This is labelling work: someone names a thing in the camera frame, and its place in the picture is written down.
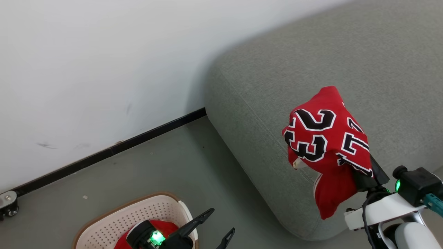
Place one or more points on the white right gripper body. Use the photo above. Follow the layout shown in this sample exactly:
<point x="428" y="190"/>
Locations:
<point x="380" y="212"/>

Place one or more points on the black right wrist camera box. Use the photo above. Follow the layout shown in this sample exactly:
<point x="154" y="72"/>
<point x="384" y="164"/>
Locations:
<point x="418" y="183"/>

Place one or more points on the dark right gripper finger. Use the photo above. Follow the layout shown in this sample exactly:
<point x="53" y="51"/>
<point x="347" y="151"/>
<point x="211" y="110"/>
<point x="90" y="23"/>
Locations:
<point x="380" y="173"/>
<point x="363" y="181"/>

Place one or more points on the grey fabric sofa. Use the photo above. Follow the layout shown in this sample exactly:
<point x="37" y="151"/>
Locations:
<point x="277" y="69"/>

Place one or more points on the black baseboard strip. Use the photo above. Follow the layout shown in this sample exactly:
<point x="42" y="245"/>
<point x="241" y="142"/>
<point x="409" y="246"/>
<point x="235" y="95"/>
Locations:
<point x="155" y="132"/>

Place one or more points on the plain red garment white trim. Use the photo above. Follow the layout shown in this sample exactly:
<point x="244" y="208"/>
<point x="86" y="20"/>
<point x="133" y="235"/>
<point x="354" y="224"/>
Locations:
<point x="166" y="226"/>

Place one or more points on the red jersey with number 23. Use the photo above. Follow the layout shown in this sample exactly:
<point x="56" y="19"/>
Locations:
<point x="328" y="100"/>

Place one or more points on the cream perforated laundry basket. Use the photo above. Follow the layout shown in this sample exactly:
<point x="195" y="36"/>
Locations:
<point x="114" y="221"/>

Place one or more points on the black caster wheel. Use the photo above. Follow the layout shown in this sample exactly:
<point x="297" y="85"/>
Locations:
<point x="9" y="211"/>

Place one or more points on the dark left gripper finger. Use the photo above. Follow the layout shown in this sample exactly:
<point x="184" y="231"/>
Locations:
<point x="195" y="220"/>
<point x="226" y="238"/>

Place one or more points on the grey metal partition foot bracket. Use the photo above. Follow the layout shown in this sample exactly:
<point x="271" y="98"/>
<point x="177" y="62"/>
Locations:
<point x="7" y="199"/>

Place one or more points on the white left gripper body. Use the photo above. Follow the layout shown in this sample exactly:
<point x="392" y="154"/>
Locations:
<point x="145" y="235"/>

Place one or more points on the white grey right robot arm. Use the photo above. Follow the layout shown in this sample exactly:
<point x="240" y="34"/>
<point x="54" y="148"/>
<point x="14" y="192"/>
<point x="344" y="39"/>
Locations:
<point x="412" y="237"/>

